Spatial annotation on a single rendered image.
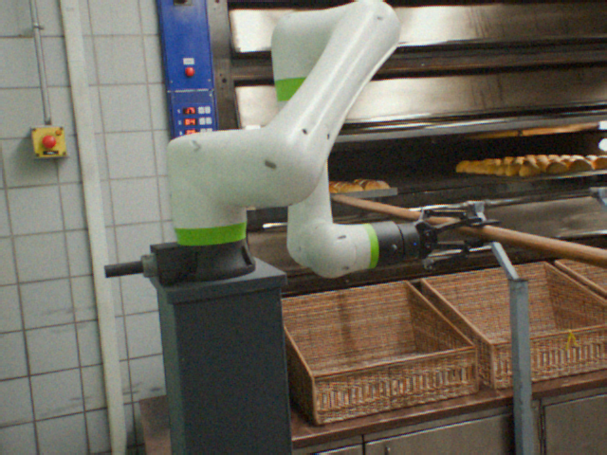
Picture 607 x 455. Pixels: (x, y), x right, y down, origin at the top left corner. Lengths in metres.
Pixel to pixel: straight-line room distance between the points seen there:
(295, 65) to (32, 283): 1.28
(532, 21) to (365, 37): 1.63
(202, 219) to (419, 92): 1.58
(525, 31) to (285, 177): 1.90
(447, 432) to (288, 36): 1.32
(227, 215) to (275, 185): 0.14
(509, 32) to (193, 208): 1.87
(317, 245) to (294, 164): 0.31
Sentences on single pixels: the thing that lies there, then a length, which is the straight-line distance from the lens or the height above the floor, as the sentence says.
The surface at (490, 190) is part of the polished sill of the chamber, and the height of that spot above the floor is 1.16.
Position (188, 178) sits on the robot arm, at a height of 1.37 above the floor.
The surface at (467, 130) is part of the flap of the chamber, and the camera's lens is 2.50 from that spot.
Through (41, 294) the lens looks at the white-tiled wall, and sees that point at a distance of 2.35.
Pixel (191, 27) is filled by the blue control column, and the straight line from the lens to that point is 2.32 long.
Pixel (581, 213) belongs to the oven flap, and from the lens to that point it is 2.99.
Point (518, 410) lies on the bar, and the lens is 2.25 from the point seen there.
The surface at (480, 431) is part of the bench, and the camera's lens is 2.25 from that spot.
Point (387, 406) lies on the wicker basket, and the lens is 2.12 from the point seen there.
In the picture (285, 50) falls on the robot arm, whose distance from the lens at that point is 1.41.
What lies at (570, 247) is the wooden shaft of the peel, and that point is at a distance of 1.25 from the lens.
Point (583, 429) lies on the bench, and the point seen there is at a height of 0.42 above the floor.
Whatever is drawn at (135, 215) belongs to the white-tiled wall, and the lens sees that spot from 2.31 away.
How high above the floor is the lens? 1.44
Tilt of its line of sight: 7 degrees down
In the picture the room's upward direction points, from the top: 4 degrees counter-clockwise
